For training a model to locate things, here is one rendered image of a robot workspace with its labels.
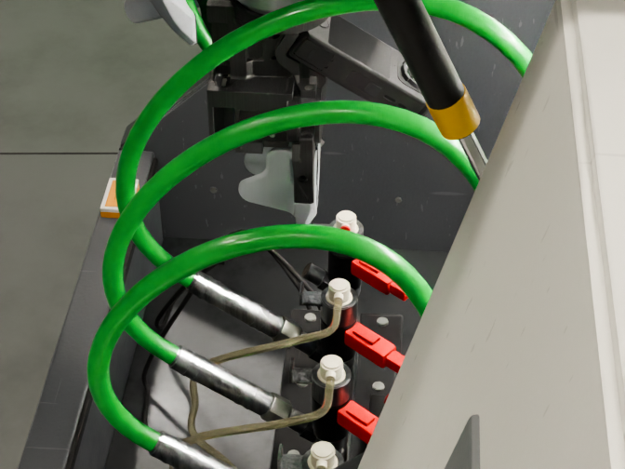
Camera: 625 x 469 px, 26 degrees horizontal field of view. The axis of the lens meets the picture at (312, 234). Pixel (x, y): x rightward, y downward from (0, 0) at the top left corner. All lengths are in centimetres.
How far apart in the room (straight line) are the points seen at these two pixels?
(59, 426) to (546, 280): 77
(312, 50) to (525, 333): 52
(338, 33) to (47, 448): 43
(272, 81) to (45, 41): 249
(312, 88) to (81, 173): 205
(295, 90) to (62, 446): 38
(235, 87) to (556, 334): 57
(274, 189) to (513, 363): 58
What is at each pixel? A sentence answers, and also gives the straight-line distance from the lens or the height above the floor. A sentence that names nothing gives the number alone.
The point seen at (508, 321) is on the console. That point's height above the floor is 148.
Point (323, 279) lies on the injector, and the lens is 111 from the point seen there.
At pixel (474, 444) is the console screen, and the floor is 145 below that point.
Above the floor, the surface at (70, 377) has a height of 95.
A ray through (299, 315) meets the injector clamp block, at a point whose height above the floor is 98.
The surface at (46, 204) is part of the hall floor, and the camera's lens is 292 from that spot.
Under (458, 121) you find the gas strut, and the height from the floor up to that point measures 146.
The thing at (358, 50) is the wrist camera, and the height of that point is 129.
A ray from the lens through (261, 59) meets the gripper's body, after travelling 97.
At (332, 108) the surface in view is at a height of 135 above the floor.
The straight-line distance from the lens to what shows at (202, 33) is 114.
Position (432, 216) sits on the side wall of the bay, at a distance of 147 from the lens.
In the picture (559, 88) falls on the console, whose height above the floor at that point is 154.
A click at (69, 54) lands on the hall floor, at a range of 339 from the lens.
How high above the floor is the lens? 182
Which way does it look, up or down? 41 degrees down
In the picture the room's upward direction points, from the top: straight up
